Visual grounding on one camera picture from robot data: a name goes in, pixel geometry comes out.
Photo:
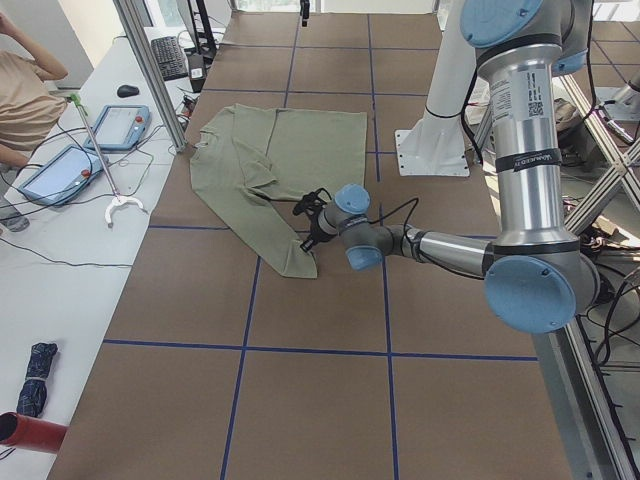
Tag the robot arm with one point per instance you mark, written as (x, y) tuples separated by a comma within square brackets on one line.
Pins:
[(535, 277)]

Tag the black computer mouse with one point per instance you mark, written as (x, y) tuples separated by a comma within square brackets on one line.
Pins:
[(126, 91)]

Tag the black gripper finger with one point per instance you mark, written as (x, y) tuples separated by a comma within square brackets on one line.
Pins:
[(307, 245)]

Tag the white reacher grabber stick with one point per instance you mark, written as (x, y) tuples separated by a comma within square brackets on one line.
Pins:
[(118, 199)]

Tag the folded dark blue umbrella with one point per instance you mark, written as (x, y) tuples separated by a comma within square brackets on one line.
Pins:
[(33, 394)]

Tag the far blue teach pendant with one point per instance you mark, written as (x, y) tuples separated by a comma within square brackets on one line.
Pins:
[(119, 128)]

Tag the green long-sleeve shirt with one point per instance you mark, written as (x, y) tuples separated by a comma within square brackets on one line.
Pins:
[(247, 158)]

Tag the aluminium frame post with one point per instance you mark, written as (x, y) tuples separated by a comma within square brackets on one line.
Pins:
[(139, 42)]

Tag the blue teach pendant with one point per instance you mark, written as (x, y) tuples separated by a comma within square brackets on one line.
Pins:
[(119, 128), (62, 178)]

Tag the red cylinder tube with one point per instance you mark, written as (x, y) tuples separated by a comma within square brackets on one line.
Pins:
[(31, 433)]

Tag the black keyboard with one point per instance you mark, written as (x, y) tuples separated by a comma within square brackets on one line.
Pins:
[(169, 57)]

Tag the near blue teach pendant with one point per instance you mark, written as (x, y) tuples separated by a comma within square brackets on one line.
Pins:
[(62, 178)]

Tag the seated person beige shirt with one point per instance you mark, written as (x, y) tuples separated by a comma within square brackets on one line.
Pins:
[(28, 109)]

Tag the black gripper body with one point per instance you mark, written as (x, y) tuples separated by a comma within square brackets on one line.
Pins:
[(315, 234)]

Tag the black power adapter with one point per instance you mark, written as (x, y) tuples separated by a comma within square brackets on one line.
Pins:
[(196, 71)]

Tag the aluminium frame truss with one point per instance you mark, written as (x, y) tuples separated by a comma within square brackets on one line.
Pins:
[(591, 367)]

